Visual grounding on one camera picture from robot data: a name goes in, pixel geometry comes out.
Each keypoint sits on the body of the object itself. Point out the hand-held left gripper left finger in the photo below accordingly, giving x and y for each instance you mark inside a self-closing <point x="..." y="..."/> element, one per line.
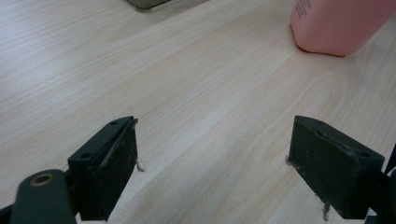
<point x="106" y="168"/>

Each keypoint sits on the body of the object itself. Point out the grey metal tray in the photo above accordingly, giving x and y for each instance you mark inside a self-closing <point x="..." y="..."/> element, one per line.
<point x="146" y="3"/>

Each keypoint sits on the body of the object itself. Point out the pink plastic bottle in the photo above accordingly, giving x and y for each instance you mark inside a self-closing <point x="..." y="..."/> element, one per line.
<point x="333" y="28"/>

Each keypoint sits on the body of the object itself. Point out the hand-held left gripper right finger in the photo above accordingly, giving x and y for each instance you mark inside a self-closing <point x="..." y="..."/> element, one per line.
<point x="333" y="168"/>

